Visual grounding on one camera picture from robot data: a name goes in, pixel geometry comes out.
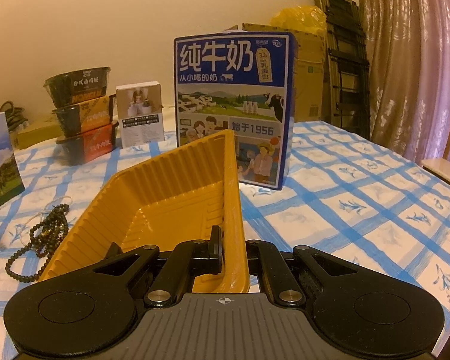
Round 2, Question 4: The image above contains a dark wooden bead necklace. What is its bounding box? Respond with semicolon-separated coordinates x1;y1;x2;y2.
4;203;71;284

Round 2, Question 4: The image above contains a brown cardboard box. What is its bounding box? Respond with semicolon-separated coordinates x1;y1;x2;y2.
241;23;325;122

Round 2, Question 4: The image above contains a bottom red noodle bowl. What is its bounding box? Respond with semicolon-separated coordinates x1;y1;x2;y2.
56;121;119;165

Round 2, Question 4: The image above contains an orange plastic tray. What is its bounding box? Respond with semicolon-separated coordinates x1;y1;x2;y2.
41;130;249;293

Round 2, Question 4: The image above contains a top black noodle bowl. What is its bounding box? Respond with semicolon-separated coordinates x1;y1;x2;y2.
43;67;111;108

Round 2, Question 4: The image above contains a middle orange noodle bowl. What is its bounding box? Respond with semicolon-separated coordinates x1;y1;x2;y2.
53;95;115;137

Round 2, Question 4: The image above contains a black folding ladder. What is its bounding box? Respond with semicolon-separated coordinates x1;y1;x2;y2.
317;0;371;140

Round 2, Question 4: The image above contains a yellow plastic bag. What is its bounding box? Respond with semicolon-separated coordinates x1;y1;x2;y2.
270;6;327;36

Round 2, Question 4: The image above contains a pink patterned curtain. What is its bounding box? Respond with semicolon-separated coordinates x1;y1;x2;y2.
359;0;450;163

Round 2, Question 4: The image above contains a blue checked tablecloth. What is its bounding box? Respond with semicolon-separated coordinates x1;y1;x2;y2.
0;122;450;359

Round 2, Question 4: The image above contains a blue tall milk carton box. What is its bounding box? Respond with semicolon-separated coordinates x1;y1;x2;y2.
174;31;297;190

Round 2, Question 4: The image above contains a flat cardboard box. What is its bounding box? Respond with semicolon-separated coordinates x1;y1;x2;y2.
16;114;62;150

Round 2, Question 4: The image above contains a white pearl necklace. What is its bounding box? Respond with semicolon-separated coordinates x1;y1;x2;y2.
20;194;75;233

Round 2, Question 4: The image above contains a small white product box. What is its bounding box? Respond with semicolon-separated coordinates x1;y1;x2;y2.
115;80;165;148

